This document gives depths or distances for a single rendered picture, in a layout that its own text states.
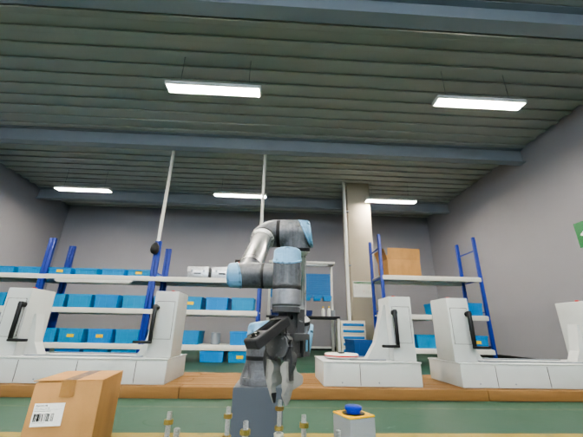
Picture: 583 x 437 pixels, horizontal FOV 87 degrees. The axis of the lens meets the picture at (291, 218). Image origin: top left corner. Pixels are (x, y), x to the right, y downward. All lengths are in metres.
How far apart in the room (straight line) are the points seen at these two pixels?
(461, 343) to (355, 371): 0.98
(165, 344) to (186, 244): 7.00
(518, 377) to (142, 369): 3.05
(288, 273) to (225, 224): 8.96
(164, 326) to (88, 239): 8.18
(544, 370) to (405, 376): 1.19
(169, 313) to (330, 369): 1.43
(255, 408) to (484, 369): 2.34
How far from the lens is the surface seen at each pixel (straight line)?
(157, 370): 2.90
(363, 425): 0.85
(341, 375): 2.82
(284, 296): 0.78
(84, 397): 1.58
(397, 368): 2.94
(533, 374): 3.51
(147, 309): 5.75
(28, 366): 3.34
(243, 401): 1.28
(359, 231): 7.47
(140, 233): 10.33
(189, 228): 9.90
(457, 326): 3.24
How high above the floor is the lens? 0.49
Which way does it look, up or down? 20 degrees up
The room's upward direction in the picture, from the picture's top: 1 degrees clockwise
